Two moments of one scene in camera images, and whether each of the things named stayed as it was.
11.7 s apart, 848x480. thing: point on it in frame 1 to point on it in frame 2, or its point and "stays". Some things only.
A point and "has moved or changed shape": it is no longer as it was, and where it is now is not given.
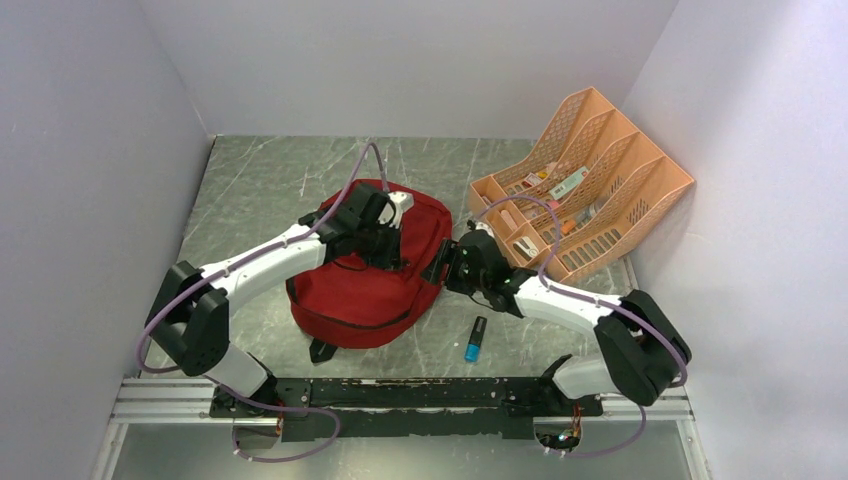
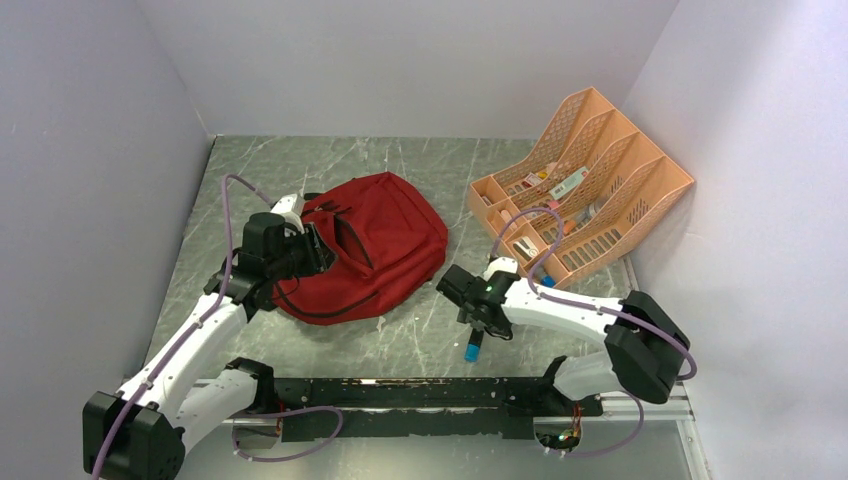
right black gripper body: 458,274 to 465,315
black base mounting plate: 318,409 stays
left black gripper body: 377,244 to 301,253
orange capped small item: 568,225 stays
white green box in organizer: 567,187 stays
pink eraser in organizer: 506,214 stays
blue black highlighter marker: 472,351 stays
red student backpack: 350,305 has moved or changed shape
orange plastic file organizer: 607,180 stays
